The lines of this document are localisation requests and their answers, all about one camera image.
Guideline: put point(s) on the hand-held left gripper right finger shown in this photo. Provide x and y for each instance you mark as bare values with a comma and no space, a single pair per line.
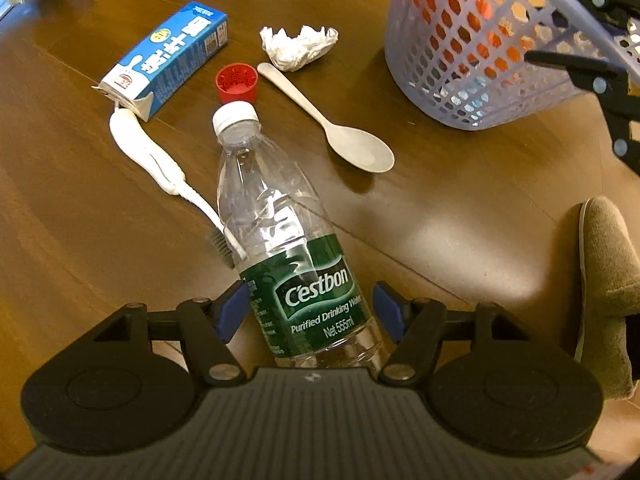
390,310

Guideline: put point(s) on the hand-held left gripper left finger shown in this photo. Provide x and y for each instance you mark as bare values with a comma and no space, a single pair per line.
232,312

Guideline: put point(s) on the clear plastic water bottle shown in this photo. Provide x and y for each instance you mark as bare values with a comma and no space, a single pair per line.
280,220

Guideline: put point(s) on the lilac plastic mesh basket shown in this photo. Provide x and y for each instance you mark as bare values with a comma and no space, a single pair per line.
500,122

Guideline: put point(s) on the white toothbrush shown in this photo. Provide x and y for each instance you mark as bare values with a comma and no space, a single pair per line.
137,145

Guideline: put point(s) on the red bottle cap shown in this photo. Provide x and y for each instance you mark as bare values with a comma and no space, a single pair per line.
236,82

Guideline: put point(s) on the blue milk carton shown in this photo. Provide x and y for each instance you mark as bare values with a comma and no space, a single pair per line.
165,57

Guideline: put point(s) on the white plastic spoon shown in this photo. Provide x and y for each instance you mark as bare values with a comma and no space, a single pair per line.
357,147

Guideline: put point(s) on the brown slipper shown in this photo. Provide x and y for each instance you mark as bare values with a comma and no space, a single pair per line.
605,285

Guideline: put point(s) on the crumpled white tissue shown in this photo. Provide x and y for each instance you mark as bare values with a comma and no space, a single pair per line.
295,45

